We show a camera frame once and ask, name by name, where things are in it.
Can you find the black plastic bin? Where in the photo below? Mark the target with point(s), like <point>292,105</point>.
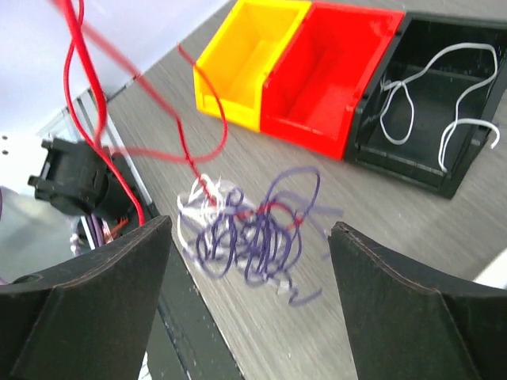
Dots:
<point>427,111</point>

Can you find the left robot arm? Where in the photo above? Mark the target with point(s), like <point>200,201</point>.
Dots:
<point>76,181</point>

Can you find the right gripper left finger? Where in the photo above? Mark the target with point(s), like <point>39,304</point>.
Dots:
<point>89,317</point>

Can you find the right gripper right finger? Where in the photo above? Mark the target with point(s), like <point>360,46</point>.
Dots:
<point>406,320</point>

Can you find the red plastic bin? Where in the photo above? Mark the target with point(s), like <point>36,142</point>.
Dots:
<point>310,96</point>

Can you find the yellow plastic bin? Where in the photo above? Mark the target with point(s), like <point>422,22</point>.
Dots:
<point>241,55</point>

